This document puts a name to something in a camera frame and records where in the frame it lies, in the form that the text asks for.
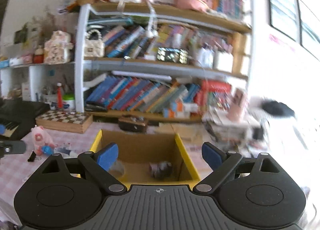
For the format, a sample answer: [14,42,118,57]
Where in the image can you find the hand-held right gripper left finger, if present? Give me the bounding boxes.
[40,143,128,195]

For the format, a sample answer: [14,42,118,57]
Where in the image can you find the white box red label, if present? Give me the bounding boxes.
[22,83,32,101]

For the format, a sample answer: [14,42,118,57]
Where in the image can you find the clear tape roll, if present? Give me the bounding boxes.
[109,161,125,177]

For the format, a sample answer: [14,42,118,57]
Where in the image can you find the white jar green lid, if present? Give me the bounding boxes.
[62,94,75,111]

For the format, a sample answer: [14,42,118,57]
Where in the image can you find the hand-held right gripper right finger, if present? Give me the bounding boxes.
[192,142,280,194]

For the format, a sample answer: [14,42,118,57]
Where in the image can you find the blue tissue pack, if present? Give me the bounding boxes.
[0,55,33,67]

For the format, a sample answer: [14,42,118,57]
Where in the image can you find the window frame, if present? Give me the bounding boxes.
[265,0,320,61]

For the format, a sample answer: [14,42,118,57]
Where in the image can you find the black binder clip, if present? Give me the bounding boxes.
[27,151,40,163]

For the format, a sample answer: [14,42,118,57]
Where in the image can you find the row of upright thin books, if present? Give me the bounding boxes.
[207,0,247,19]

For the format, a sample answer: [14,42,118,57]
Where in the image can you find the orange white small boxes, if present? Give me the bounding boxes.
[162,103,200,119]

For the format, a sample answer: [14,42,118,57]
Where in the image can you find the red stationery box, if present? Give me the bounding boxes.
[200,80,232,116]

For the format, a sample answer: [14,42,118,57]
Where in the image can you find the shiny patterned box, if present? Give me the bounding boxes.
[157,47,188,64]

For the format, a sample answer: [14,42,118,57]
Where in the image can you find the white quilted handbag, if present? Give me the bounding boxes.
[84,30,105,57]

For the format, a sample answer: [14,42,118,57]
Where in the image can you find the row of mixed colourful books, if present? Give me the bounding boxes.
[102,24,234,59]

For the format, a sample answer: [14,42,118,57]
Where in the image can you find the wooden chess board box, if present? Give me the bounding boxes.
[35,110,93,134]

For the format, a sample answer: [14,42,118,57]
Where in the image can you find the grey pink small object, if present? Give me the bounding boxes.
[149,161,173,178]

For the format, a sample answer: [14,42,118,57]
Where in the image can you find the desktop with pink checkered cloth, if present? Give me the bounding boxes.
[0,118,250,226]

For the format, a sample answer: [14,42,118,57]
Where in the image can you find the small blue toy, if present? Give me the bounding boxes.
[41,146,57,156]

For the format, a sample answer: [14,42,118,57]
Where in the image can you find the yellow cardboard box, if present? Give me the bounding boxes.
[89,130,202,185]

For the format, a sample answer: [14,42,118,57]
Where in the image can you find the red round jar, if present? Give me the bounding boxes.
[34,47,45,63]

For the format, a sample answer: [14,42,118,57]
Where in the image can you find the black electronic keyboard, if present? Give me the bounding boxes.
[0,99,50,141]

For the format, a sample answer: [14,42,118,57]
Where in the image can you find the black chair back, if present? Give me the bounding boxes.
[261,100,295,117]

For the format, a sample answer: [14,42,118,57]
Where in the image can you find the wooden bookshelf white posts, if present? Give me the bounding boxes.
[75,0,253,124]

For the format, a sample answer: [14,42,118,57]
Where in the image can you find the stack of papers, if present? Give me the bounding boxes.
[202,110,263,144]

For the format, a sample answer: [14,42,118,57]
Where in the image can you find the dark brown wooden box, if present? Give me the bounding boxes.
[118,115,148,133]

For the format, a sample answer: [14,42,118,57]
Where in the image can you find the pink plush toy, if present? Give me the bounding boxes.
[30,126,54,156]

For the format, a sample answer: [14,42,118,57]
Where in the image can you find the red bottle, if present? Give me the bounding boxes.
[56,83,63,109]

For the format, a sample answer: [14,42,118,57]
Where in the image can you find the white corner shelf unit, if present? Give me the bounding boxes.
[0,61,77,111]

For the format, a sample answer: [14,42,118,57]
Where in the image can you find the row of leaning blue books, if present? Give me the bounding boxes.
[85,75,200,118]

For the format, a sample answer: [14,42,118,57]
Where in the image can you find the white storage containers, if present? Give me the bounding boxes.
[197,48,233,72]

